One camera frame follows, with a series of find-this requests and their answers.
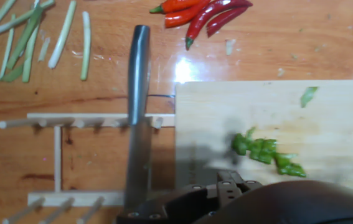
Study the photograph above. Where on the steel cleaver knife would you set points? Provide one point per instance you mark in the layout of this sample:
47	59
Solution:
139	93

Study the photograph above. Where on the large varnished wooden board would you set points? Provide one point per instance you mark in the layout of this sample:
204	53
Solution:
101	93

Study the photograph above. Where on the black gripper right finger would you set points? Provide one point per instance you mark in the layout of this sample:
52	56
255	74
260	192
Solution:
229	186

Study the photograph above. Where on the light wooden cutting board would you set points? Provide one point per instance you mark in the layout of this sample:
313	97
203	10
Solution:
288	124

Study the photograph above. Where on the white vegetable scrap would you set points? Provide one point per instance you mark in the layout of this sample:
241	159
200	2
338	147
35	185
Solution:
230	46

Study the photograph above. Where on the green chili stem piece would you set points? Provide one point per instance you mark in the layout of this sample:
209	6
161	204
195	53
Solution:
308	96

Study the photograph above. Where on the wooden peg dish rack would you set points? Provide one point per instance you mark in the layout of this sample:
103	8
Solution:
86	119

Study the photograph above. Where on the pale scallion peel piece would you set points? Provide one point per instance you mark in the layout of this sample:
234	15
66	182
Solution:
44	49

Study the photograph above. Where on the green chili pepper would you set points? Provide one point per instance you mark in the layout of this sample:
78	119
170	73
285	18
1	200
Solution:
263	152

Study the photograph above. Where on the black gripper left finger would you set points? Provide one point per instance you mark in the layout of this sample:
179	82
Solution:
176	205

